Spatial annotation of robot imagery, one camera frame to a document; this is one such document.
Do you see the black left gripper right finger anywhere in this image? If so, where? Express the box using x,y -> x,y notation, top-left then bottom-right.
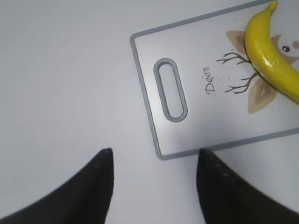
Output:
197,149 -> 299,224

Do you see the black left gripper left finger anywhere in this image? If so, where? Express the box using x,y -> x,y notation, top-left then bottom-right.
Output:
0,148 -> 114,224

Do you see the yellow plastic banana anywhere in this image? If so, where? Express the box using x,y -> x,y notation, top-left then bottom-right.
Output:
244,0 -> 299,102

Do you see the white grey-rimmed cutting board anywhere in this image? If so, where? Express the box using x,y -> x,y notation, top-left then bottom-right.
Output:
130,0 -> 299,160

